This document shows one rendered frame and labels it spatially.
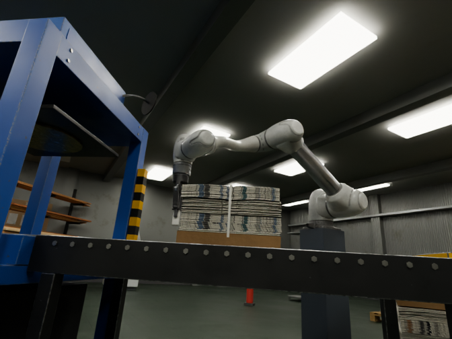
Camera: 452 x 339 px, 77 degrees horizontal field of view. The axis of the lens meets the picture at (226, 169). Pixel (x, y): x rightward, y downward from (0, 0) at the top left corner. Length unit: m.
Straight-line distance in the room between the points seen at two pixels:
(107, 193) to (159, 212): 1.87
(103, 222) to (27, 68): 9.17
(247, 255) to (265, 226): 0.19
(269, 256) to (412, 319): 1.07
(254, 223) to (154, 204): 9.66
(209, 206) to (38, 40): 0.84
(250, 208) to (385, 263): 0.45
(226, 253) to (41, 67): 0.91
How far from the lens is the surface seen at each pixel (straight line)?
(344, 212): 1.89
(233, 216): 1.07
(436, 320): 1.84
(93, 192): 10.32
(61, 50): 1.36
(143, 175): 1.83
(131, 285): 8.16
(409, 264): 0.99
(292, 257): 0.91
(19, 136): 1.14
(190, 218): 1.09
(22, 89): 1.19
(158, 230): 10.61
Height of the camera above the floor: 0.74
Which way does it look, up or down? 18 degrees up
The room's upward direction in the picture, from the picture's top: 4 degrees clockwise
